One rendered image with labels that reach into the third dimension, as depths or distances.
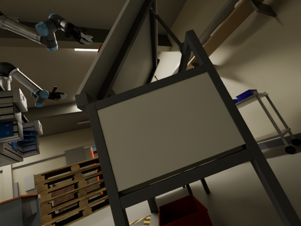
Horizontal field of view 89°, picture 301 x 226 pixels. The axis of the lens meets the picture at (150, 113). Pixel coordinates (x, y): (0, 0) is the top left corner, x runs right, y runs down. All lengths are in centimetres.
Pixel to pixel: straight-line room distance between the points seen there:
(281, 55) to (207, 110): 262
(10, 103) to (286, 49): 328
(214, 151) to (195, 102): 21
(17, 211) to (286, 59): 494
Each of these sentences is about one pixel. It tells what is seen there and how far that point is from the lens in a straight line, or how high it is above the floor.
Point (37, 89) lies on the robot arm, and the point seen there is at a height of 150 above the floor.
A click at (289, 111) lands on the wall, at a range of 322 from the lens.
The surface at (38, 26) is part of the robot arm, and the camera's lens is 131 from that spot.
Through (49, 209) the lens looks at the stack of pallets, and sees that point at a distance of 342.
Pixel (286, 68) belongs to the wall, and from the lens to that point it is 319.
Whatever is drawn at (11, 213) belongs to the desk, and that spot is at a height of 49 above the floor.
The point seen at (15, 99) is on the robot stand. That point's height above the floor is 104.
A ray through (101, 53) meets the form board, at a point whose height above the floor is 104.
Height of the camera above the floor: 48
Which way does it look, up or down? 17 degrees up
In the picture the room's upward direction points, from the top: 20 degrees counter-clockwise
